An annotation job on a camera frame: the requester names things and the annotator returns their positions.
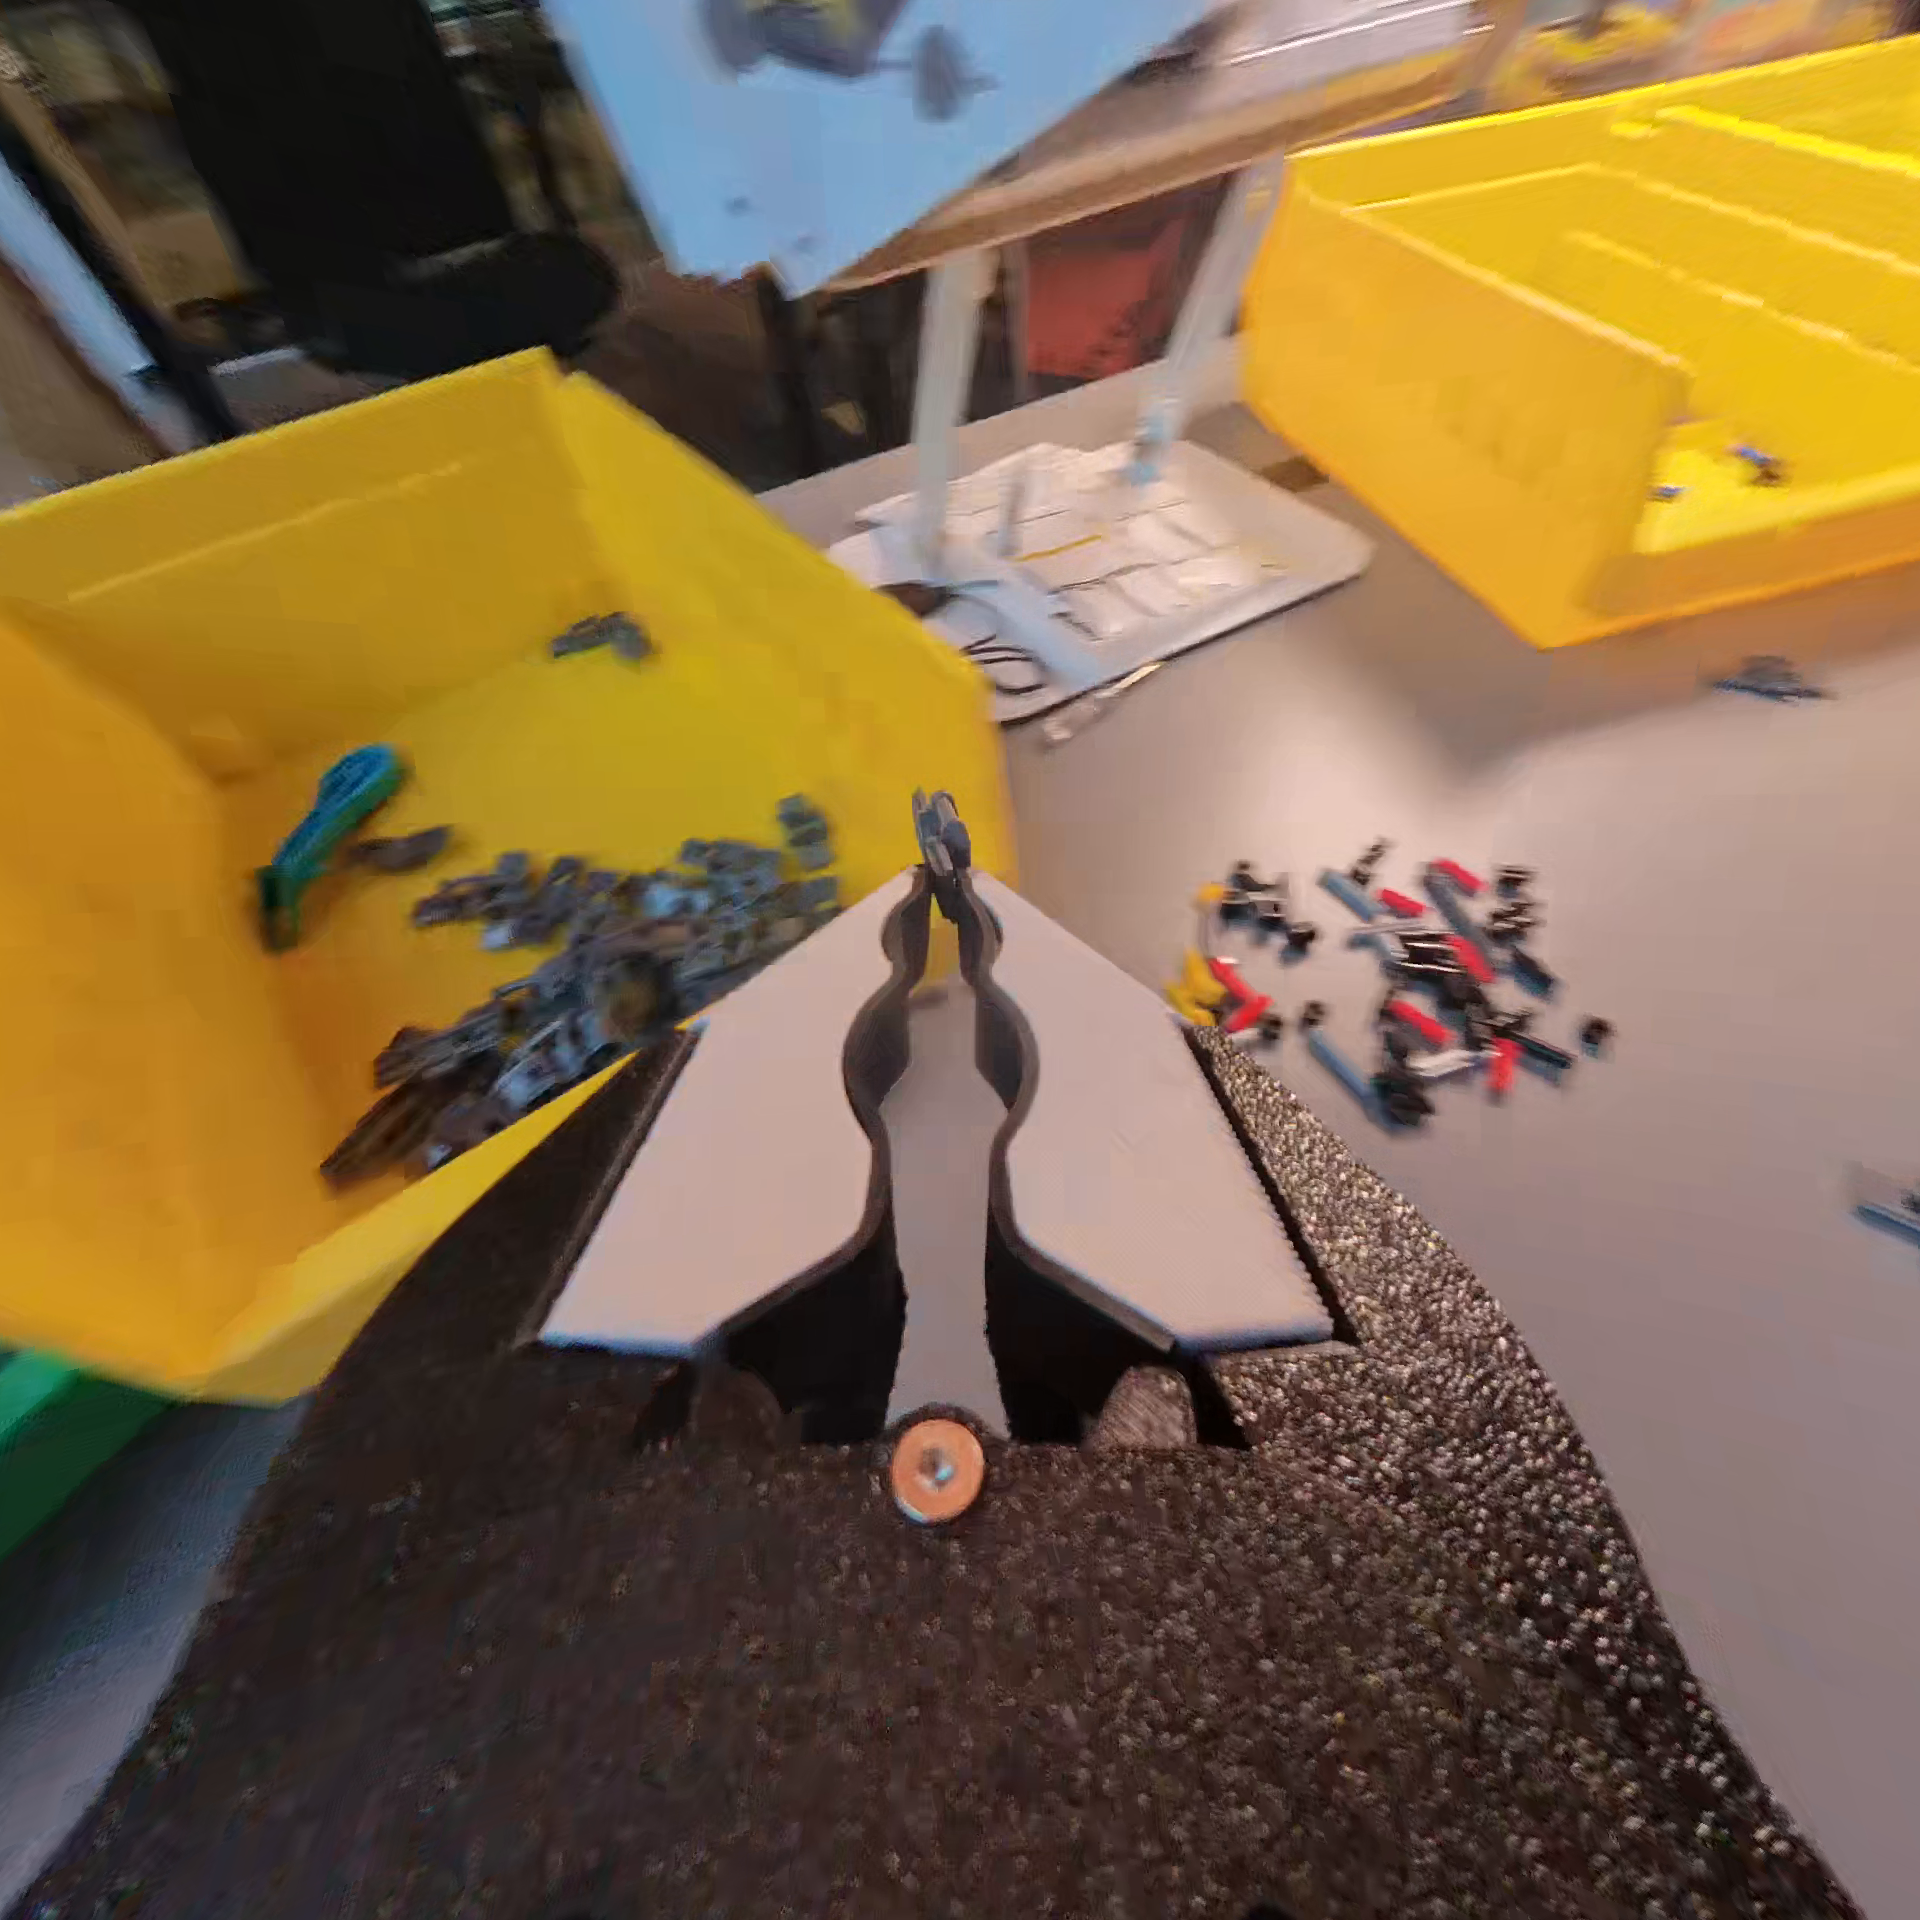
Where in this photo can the yellow plastic bin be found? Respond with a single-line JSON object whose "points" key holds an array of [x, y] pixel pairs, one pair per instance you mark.
{"points": [[121, 975]]}

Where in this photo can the black office chair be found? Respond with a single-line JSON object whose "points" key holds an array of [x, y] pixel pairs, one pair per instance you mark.
{"points": [[390, 226]]}

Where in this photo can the small blue toy pieces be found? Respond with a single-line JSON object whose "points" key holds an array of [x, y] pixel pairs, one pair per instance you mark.
{"points": [[1749, 466]]}

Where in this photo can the toy instruction booklet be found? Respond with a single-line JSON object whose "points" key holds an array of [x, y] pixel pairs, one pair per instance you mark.
{"points": [[781, 151]]}

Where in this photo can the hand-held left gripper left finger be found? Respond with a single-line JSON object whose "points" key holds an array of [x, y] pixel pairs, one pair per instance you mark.
{"points": [[736, 1171]]}

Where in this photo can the teal brick separator tool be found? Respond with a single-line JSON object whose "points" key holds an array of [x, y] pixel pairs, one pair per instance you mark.
{"points": [[331, 818]]}

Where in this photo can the pile of grey track links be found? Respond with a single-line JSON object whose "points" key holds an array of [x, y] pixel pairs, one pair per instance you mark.
{"points": [[600, 959]]}

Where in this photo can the yellow divided parts bin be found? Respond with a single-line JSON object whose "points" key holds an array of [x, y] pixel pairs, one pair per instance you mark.
{"points": [[1471, 376]]}

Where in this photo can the grey toy track link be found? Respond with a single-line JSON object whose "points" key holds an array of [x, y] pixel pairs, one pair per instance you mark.
{"points": [[943, 855]]}

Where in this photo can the pile of small toy pins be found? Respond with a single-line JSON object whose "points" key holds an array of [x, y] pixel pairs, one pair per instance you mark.
{"points": [[1396, 975]]}

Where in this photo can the white book stand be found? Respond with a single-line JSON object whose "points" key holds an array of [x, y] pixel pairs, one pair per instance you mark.
{"points": [[1305, 556]]}

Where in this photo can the grey desk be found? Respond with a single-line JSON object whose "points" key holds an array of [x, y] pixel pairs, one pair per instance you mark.
{"points": [[1576, 1351]]}

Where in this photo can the grey toy track link pair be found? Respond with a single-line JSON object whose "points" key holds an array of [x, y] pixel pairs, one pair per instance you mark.
{"points": [[1771, 679]]}

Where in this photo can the green crate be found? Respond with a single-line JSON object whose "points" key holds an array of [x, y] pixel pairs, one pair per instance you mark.
{"points": [[59, 1441]]}

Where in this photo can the sticker sheet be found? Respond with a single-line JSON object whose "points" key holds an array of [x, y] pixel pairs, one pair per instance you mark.
{"points": [[1111, 556]]}

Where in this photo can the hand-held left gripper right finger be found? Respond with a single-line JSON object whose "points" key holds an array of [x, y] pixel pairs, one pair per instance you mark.
{"points": [[1156, 1184]]}

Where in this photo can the orange container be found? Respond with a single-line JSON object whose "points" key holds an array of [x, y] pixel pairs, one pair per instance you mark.
{"points": [[1111, 300]]}

